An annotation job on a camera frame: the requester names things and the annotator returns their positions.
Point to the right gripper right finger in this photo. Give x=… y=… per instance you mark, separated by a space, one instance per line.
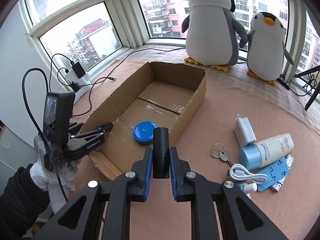
x=182 y=178

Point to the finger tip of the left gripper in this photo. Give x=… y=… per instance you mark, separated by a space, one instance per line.
x=107 y=127

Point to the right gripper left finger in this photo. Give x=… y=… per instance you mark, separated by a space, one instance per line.
x=139 y=190

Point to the black cylinder tube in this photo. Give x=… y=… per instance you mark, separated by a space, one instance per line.
x=160 y=153

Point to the blue round tape measure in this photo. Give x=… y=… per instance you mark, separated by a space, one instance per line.
x=143 y=132

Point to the silver key with ring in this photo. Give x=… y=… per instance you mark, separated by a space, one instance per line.
x=221 y=153

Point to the small blue sanitizer bottle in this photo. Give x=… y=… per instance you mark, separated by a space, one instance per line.
x=247 y=188

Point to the brown cardboard box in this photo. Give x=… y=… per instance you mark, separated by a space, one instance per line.
x=167 y=94

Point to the white sunscreen tube blue cap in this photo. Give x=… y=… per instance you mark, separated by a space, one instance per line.
x=265 y=152

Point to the white USB wall charger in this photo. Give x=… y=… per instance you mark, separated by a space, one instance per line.
x=244 y=131

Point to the blue folding phone stand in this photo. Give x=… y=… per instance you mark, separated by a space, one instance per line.
x=276 y=173

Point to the black sleeved left forearm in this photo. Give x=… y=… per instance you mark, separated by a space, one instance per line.
x=21 y=204

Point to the white gloved left hand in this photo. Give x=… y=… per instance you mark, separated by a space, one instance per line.
x=47 y=180

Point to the white power strip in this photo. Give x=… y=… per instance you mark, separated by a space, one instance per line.
x=83 y=84

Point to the white power adapter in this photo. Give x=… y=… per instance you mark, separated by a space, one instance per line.
x=71 y=76

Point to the black power adapter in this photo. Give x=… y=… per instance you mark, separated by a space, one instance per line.
x=78 y=69

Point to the pink fleece blanket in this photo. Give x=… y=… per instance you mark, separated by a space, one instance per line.
x=294 y=209

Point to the large penguin plush toy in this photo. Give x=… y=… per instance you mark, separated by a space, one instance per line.
x=212 y=31

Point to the small penguin plush toy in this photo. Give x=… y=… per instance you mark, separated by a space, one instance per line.
x=266 y=48

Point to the black tripod stand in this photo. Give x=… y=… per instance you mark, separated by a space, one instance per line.
x=311 y=84

